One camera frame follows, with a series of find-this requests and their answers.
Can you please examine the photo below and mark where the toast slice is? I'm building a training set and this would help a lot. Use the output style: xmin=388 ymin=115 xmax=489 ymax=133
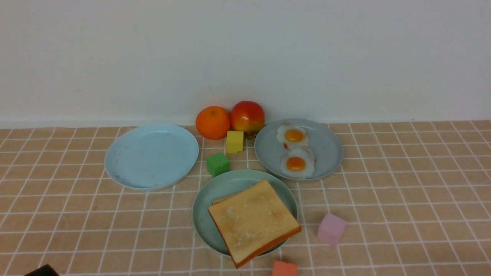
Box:
xmin=211 ymin=194 xmax=234 ymax=205
xmin=208 ymin=179 xmax=301 ymax=269

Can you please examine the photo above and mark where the grey-blue plate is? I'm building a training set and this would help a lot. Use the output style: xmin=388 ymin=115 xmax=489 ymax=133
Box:
xmin=254 ymin=118 xmax=344 ymax=182

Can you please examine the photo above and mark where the yellow cube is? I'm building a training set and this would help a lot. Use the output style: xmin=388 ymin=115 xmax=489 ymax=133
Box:
xmin=226 ymin=131 xmax=244 ymax=154

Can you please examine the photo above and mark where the back fried egg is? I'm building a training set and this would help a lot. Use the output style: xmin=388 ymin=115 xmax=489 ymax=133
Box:
xmin=276 ymin=123 xmax=309 ymax=150

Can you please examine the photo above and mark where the fried egg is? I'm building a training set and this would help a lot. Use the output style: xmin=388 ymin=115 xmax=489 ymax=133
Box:
xmin=276 ymin=123 xmax=309 ymax=150
xmin=280 ymin=146 xmax=316 ymax=179

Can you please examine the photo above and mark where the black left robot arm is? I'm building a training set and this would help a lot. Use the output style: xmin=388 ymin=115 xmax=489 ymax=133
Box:
xmin=24 ymin=264 xmax=60 ymax=276

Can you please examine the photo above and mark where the front fried egg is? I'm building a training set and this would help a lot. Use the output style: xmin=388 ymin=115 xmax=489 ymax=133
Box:
xmin=280 ymin=146 xmax=316 ymax=179

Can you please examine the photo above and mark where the light blue plate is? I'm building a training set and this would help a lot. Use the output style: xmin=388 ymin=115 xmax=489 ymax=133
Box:
xmin=104 ymin=124 xmax=199 ymax=192

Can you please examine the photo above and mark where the red apple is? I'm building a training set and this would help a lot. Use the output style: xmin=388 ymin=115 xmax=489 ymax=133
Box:
xmin=230 ymin=101 xmax=265 ymax=133

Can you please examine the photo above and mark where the green cube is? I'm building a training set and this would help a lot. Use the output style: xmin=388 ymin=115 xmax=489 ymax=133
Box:
xmin=206 ymin=153 xmax=231 ymax=177

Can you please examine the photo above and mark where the pink cube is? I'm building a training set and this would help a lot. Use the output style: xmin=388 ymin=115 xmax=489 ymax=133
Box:
xmin=317 ymin=213 xmax=347 ymax=248

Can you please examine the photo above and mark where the orange-red cube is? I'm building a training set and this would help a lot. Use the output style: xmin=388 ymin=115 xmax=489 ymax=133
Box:
xmin=272 ymin=260 xmax=298 ymax=276

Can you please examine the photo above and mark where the green plate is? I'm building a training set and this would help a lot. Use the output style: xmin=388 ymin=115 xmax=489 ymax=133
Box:
xmin=192 ymin=169 xmax=298 ymax=259

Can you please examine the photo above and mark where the orange fruit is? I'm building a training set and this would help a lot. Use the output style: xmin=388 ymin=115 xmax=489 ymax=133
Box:
xmin=195 ymin=105 xmax=231 ymax=140

